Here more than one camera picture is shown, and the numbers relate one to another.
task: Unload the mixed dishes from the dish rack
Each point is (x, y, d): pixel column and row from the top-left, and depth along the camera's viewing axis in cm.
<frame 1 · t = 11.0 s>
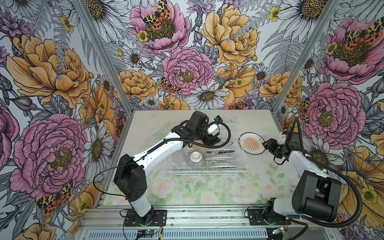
left hand: (212, 136, 81), fingers open
right hand: (266, 148, 90), fingers open
orange patterned plate: (251, 143, 104), on the table

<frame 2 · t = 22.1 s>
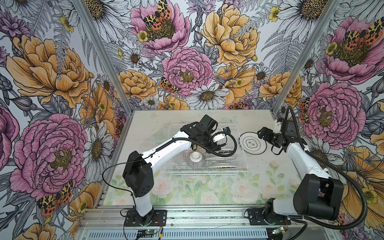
left hand: (214, 146, 81), fingers open
right hand: (263, 138, 87), fingers open
teal rimmed white plate: (250, 143, 104), on the table
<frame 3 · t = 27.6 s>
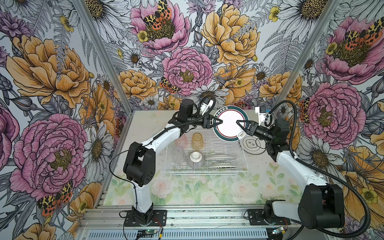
left hand: (220, 124, 78), fingers open
right hand: (236, 126, 76), fingers closed
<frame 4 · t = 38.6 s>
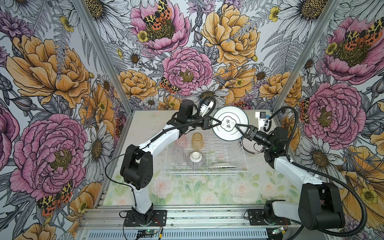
left hand: (219, 126, 77), fingers closed
right hand: (236, 129, 75), fingers open
teal rimmed deep plate: (229, 116, 76), point 34 cm above the table
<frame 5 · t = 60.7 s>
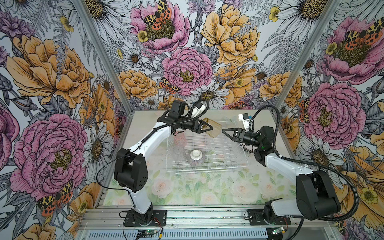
left hand: (208, 130, 78), fingers open
right hand: (223, 135, 74), fingers open
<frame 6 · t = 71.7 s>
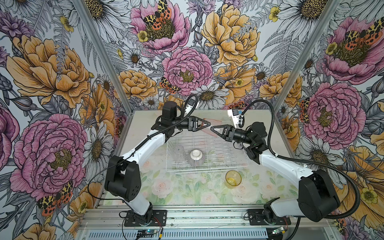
left hand: (207, 127, 73), fingers open
right hand: (211, 133, 69), fingers closed
yellow plastic cup: (233, 178, 87), point 2 cm above the table
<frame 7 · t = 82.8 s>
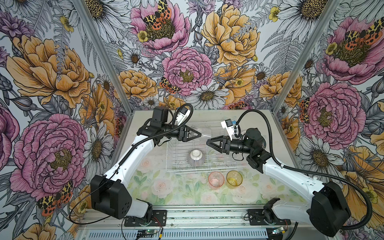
left hand: (197, 137, 71), fingers open
right hand: (208, 146, 68), fingers open
